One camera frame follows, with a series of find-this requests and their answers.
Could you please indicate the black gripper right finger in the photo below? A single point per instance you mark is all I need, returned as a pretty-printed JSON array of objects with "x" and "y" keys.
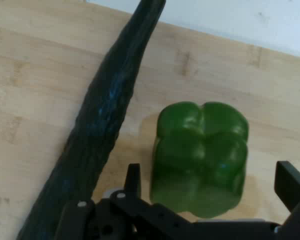
[{"x": 297, "y": 190}]

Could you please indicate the green bell pepper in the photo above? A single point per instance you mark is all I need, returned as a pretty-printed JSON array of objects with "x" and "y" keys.
[{"x": 200, "y": 155}]

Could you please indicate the dark green cucumber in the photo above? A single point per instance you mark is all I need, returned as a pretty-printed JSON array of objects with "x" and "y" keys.
[{"x": 110, "y": 100}]

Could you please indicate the white table cover sheet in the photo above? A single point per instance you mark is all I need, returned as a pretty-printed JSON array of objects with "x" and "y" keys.
[{"x": 240, "y": 20}]

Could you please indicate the bamboo cutting board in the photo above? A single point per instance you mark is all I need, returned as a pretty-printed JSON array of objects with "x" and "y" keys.
[{"x": 40, "y": 75}]

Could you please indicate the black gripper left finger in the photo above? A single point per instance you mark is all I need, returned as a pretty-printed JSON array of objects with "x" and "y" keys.
[{"x": 130, "y": 217}]

